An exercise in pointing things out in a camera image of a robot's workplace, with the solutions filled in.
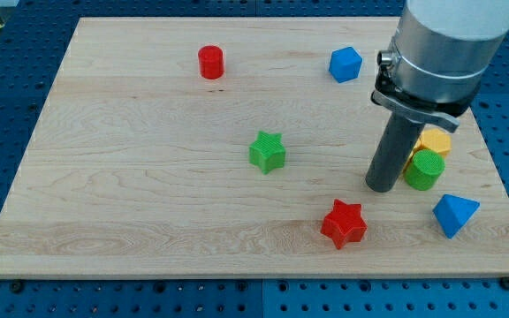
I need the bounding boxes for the red star block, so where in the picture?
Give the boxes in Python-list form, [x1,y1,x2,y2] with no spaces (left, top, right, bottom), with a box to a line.
[321,199,368,250]

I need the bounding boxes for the yellow hexagon block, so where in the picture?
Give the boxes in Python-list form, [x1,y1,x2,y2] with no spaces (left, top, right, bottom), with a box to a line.
[419,128,452,158]

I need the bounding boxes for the red cylinder block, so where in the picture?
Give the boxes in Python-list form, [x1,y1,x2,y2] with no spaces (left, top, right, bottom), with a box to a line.
[198,45,224,80]

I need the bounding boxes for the blue triangle block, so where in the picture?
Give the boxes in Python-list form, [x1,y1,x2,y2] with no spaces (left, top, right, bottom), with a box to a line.
[433,194,481,239]

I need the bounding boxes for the green star block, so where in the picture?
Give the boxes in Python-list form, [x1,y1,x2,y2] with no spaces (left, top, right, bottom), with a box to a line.
[248,131,286,174]

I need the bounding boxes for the light wooden board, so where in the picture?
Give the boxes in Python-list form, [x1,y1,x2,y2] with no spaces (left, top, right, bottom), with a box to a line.
[0,18,509,280]

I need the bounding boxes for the green cylinder block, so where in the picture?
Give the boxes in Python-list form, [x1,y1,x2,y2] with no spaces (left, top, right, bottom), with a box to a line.
[404,149,445,191]

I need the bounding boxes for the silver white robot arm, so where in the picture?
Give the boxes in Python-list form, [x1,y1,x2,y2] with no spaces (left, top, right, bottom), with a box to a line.
[365,0,509,193]

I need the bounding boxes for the blue hexagon block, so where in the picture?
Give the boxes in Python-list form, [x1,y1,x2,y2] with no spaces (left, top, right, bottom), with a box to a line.
[329,47,362,83]

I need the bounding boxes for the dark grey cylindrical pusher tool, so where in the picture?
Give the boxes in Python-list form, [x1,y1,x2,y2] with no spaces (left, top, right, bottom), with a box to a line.
[365,113,425,193]

